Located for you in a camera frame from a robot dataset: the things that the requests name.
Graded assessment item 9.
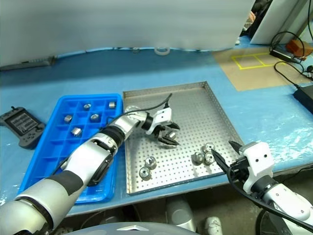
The dark grey robot torso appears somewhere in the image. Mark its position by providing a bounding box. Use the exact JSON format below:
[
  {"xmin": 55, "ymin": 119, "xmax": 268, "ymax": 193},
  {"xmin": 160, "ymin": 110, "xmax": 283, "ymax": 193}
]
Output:
[{"xmin": 70, "ymin": 221, "xmax": 186, "ymax": 235}]

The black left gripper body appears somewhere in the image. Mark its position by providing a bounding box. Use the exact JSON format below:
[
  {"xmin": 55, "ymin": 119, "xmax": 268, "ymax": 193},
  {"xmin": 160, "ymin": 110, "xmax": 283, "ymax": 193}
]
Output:
[{"xmin": 153, "ymin": 122, "xmax": 173, "ymax": 144}]

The black power adapter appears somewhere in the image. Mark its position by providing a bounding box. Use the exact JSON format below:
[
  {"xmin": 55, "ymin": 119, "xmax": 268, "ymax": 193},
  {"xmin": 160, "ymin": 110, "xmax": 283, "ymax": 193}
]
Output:
[{"xmin": 269, "ymin": 48, "xmax": 298, "ymax": 63}]

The person in dark clothes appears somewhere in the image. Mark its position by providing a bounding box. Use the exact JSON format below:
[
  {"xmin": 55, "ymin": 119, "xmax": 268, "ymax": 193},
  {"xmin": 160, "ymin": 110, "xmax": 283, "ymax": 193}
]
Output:
[{"xmin": 241, "ymin": 0, "xmax": 272, "ymax": 37}]

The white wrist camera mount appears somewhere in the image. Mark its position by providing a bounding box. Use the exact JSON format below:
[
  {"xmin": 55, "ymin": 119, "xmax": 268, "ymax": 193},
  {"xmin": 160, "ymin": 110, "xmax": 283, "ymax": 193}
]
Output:
[
  {"xmin": 146, "ymin": 107, "xmax": 173, "ymax": 135},
  {"xmin": 239, "ymin": 141, "xmax": 275, "ymax": 193}
]

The black floor fan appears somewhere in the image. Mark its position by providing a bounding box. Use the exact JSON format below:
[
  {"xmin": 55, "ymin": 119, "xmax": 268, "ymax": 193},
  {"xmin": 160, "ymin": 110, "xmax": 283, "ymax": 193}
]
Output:
[{"xmin": 255, "ymin": 208, "xmax": 313, "ymax": 235}]

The grey rounded robot leg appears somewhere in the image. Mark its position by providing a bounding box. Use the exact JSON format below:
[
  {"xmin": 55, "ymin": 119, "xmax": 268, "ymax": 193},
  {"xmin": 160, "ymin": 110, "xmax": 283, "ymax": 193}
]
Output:
[{"xmin": 166, "ymin": 197, "xmax": 198, "ymax": 232}]

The blue plastic compartment tray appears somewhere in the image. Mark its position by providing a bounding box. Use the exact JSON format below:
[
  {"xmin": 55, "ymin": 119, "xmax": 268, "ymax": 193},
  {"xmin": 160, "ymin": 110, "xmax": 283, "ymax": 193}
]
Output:
[{"xmin": 19, "ymin": 93, "xmax": 123, "ymax": 205}]

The white upright panel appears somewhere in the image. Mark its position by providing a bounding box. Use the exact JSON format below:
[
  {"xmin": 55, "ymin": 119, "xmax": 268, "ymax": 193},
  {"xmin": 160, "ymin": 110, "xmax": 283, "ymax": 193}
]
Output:
[{"xmin": 249, "ymin": 0, "xmax": 310, "ymax": 46}]

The looped black cable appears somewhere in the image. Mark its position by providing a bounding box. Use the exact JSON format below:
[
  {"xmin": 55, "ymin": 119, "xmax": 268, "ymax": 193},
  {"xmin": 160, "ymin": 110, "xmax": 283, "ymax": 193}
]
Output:
[{"xmin": 269, "ymin": 31, "xmax": 306, "ymax": 59}]

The white shoe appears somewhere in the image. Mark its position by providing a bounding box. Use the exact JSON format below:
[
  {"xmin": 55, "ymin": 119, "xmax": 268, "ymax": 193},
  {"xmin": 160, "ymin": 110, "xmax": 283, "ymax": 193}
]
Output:
[{"xmin": 204, "ymin": 216, "xmax": 223, "ymax": 235}]

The grey handheld game controller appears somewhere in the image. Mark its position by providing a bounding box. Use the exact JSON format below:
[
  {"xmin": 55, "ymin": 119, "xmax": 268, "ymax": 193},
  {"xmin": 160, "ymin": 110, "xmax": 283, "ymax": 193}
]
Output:
[{"xmin": 0, "ymin": 106, "xmax": 46, "ymax": 150}]

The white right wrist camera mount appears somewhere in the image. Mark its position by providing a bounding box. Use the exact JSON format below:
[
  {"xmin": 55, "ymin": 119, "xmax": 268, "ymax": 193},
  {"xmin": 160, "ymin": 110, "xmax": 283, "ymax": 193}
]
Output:
[{"xmin": 239, "ymin": 141, "xmax": 275, "ymax": 193}]

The long grey tool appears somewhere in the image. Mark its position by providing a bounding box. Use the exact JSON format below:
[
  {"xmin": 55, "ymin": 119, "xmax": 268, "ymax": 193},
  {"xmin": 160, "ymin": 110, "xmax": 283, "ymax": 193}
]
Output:
[{"xmin": 0, "ymin": 55, "xmax": 58, "ymax": 71}]

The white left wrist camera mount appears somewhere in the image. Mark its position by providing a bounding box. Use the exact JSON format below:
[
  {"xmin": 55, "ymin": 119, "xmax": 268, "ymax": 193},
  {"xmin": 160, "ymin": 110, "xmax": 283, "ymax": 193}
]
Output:
[{"xmin": 146, "ymin": 107, "xmax": 173, "ymax": 135}]

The orange brown box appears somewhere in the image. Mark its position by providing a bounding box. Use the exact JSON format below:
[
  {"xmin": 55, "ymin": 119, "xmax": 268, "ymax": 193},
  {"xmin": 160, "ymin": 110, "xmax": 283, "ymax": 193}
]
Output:
[{"xmin": 286, "ymin": 39, "xmax": 306, "ymax": 53}]

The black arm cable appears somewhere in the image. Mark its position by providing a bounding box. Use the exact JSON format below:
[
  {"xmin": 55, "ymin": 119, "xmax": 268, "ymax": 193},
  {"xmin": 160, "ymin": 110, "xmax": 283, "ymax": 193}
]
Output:
[
  {"xmin": 226, "ymin": 166, "xmax": 313, "ymax": 232},
  {"xmin": 100, "ymin": 93, "xmax": 173, "ymax": 129}
]

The black cable with plug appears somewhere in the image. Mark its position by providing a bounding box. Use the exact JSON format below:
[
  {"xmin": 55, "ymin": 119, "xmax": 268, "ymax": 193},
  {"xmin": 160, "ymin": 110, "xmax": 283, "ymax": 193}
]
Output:
[{"xmin": 273, "ymin": 61, "xmax": 313, "ymax": 88}]

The white tape ring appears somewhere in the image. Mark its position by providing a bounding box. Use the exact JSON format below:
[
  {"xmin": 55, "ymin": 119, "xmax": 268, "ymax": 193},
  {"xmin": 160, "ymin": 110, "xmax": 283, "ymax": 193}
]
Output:
[{"xmin": 154, "ymin": 46, "xmax": 171, "ymax": 56}]

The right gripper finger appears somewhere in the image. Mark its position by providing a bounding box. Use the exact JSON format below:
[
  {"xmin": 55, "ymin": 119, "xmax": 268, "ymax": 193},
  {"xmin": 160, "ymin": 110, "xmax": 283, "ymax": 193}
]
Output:
[
  {"xmin": 210, "ymin": 149, "xmax": 232, "ymax": 174},
  {"xmin": 228, "ymin": 140, "xmax": 243, "ymax": 155}
]

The black power brick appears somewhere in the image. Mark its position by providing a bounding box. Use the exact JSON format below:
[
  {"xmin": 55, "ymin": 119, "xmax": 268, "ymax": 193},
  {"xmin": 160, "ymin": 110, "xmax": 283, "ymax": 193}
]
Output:
[{"xmin": 293, "ymin": 84, "xmax": 313, "ymax": 115}]

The cardboard sheet with yellow tape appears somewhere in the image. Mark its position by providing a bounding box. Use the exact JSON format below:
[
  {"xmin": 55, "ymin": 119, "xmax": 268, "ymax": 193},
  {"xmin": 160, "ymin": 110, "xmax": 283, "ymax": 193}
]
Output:
[{"xmin": 212, "ymin": 47, "xmax": 309, "ymax": 93}]

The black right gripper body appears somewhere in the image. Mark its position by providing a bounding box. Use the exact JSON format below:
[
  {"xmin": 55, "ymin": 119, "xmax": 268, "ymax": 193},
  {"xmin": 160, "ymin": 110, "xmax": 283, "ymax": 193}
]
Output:
[{"xmin": 228, "ymin": 157, "xmax": 250, "ymax": 184}]

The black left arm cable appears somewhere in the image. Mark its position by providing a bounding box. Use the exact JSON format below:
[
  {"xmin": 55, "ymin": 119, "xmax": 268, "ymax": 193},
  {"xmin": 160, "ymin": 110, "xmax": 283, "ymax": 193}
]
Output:
[{"xmin": 100, "ymin": 93, "xmax": 173, "ymax": 129}]

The perforated steel tray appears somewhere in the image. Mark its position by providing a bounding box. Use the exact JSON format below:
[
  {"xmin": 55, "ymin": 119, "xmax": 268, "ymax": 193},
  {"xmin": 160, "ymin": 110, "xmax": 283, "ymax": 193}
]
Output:
[{"xmin": 122, "ymin": 81, "xmax": 245, "ymax": 196}]

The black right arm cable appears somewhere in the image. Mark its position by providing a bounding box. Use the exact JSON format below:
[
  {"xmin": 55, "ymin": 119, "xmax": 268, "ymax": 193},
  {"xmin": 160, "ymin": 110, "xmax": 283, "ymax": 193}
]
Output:
[{"xmin": 226, "ymin": 166, "xmax": 313, "ymax": 232}]

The white foam board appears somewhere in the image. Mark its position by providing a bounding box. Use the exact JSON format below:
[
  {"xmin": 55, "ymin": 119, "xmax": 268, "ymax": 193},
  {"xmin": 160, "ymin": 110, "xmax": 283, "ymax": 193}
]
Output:
[{"xmin": 0, "ymin": 0, "xmax": 256, "ymax": 69}]

